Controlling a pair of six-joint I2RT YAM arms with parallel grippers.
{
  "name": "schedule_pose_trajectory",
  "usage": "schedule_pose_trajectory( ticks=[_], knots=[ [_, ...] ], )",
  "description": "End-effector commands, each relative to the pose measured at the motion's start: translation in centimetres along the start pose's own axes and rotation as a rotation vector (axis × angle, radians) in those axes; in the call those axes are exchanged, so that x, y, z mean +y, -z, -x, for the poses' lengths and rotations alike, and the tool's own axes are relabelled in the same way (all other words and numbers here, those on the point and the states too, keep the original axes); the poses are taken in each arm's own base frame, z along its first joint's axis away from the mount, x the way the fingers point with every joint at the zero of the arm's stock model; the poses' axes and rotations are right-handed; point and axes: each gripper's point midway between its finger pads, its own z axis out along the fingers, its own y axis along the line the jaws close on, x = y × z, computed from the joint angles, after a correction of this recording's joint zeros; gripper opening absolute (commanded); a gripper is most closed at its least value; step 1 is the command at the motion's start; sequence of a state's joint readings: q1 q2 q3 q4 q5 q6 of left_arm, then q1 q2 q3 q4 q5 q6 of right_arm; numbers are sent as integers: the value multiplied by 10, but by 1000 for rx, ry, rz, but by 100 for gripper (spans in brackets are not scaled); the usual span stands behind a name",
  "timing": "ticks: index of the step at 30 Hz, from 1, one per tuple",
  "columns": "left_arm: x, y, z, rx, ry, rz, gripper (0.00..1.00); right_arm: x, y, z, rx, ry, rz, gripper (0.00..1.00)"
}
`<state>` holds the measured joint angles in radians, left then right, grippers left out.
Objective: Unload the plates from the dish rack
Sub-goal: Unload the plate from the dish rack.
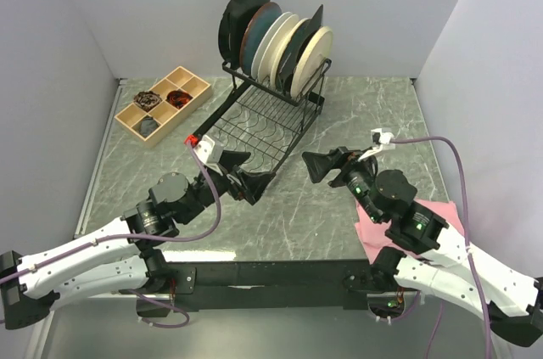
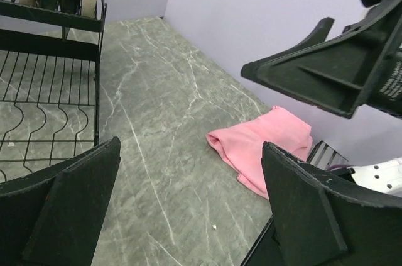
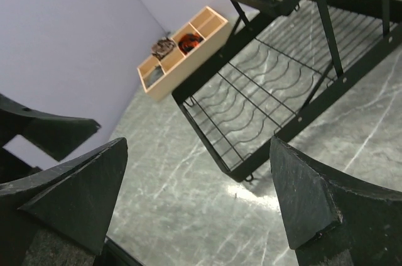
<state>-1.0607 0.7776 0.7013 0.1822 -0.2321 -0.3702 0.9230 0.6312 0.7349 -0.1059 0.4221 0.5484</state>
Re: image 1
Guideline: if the red black cable bundle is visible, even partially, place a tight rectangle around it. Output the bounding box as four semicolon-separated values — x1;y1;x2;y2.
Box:
165;90;193;108

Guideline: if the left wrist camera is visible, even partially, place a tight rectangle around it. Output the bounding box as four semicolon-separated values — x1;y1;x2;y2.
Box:
184;135;224;171

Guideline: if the white fluted plate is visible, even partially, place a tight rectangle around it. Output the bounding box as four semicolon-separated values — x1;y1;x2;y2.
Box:
250;12;293;80

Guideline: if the black square floral plate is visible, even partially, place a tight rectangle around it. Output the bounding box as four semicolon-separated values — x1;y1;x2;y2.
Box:
229;0;271;70

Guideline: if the round red rimmed plate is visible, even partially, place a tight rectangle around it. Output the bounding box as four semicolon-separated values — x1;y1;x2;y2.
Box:
218;0;247;60

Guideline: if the wooden compartment tray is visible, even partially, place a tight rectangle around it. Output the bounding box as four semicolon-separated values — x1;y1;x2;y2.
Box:
115;66;213;148

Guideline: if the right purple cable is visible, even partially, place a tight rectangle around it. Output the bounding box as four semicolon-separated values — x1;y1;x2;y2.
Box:
389;136;495;359

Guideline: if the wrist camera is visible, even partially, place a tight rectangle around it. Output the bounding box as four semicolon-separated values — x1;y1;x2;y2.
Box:
184;135;224;171
357;127;395;161

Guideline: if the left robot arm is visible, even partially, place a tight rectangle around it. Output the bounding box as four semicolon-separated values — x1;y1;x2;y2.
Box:
1;151;276;330

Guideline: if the grey cloth piece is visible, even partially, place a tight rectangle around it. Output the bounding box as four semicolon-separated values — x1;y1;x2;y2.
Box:
138;116;160;138

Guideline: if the beige front plate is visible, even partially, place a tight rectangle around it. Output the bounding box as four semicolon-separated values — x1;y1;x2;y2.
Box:
290;26;333;99

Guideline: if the cream round plate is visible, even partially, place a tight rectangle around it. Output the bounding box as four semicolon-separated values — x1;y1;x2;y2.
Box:
269;14;299;89

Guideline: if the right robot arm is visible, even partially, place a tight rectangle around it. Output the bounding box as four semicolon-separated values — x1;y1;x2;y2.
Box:
302;147;542;347

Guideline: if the black wire dish rack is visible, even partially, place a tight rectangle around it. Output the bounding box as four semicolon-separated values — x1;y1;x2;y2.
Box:
192;59;332;190

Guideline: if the brown beaded bundle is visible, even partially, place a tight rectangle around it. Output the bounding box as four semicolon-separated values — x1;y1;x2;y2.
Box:
132;91;163;112

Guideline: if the teal brown rimmed plate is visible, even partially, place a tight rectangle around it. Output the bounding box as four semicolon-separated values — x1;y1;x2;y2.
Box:
239;2;283;76

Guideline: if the purple cable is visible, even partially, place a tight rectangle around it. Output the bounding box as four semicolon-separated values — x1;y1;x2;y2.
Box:
0;146;223;328
389;136;495;359

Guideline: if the black base bar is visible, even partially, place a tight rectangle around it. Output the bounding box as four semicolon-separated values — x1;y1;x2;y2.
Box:
137;259;399;312

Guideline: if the pink cloth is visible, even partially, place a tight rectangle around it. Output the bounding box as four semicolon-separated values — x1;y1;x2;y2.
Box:
355;199;464;264

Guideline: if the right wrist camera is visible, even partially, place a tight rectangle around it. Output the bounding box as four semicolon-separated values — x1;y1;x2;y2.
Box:
357;127;395;161

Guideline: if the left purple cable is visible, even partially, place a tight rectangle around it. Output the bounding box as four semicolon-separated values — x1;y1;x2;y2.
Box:
0;146;223;328

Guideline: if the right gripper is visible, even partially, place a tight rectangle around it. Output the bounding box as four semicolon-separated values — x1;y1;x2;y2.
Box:
301;145;383;223

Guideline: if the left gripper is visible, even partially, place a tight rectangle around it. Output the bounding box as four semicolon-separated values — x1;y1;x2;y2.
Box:
179;149;276;224

